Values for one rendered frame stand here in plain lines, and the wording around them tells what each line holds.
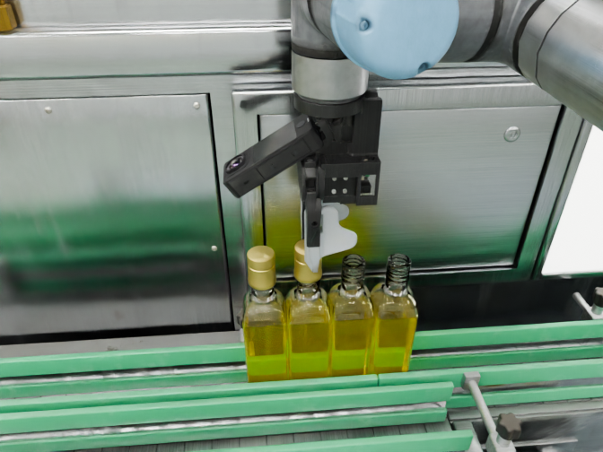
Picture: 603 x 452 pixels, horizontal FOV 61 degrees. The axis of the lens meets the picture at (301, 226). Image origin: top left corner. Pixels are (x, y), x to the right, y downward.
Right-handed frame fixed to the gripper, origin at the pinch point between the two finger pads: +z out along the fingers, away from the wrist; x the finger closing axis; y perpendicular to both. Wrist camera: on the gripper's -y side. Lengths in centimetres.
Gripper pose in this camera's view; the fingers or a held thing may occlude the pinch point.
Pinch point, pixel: (307, 252)
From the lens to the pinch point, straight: 62.0
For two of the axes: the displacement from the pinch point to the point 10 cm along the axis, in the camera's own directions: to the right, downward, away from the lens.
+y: 10.0, -0.5, 0.7
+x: -0.8, -5.7, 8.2
